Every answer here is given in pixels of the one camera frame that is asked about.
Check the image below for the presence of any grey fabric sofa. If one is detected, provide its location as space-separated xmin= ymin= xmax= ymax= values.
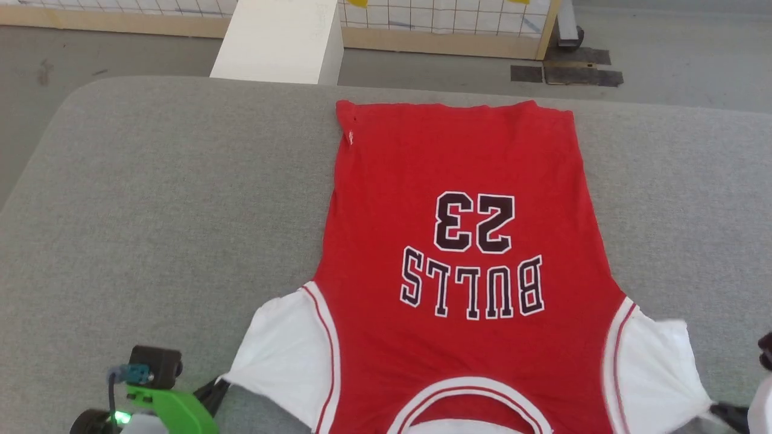
xmin=0 ymin=75 xmax=772 ymax=434

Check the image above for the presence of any white rectangular box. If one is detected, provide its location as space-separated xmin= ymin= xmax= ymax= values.
xmin=209 ymin=0 xmax=345 ymax=86

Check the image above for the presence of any wooden framed grid panel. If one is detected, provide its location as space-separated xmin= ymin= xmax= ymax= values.
xmin=0 ymin=0 xmax=562 ymax=61

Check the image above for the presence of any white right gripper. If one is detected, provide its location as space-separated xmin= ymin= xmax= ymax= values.
xmin=709 ymin=374 xmax=772 ymax=434

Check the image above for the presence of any left teal plug black cable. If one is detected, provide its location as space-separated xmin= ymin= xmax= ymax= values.
xmin=107 ymin=363 xmax=151 ymax=417

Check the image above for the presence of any small black floor patch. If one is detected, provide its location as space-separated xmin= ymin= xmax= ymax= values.
xmin=510 ymin=64 xmax=544 ymax=84

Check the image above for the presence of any grey metal stand leg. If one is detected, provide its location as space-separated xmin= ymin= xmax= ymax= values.
xmin=557 ymin=0 xmax=585 ymax=50

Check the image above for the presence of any red Bulls basketball jersey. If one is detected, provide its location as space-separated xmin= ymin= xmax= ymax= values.
xmin=220 ymin=99 xmax=716 ymax=434

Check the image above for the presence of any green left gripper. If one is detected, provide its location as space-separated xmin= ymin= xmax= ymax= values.
xmin=125 ymin=377 xmax=232 ymax=434

